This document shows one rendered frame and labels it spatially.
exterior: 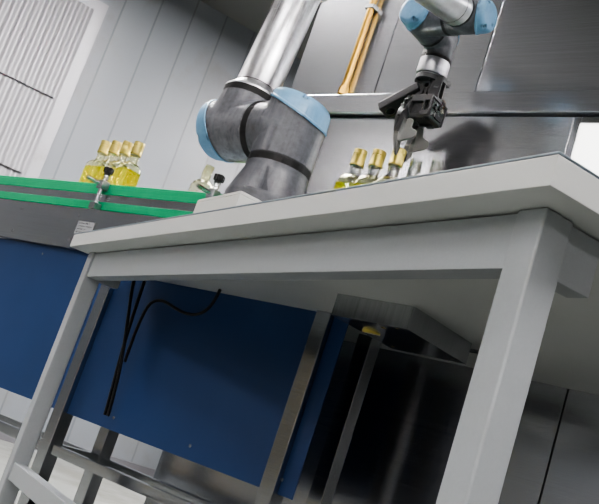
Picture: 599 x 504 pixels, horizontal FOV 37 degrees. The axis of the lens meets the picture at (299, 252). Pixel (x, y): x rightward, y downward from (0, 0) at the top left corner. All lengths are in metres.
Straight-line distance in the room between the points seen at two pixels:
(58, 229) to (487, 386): 1.96
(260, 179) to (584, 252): 0.72
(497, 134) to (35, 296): 1.37
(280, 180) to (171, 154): 3.83
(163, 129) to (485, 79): 3.25
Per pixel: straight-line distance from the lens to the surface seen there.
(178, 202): 2.35
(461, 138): 2.23
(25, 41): 5.13
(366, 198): 1.07
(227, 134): 1.63
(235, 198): 1.46
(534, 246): 0.88
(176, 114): 5.37
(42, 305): 2.63
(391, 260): 1.06
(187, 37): 5.50
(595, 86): 2.18
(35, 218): 2.79
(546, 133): 2.13
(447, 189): 0.95
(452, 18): 2.03
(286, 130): 1.54
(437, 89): 2.15
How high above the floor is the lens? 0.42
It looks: 12 degrees up
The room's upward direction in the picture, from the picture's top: 19 degrees clockwise
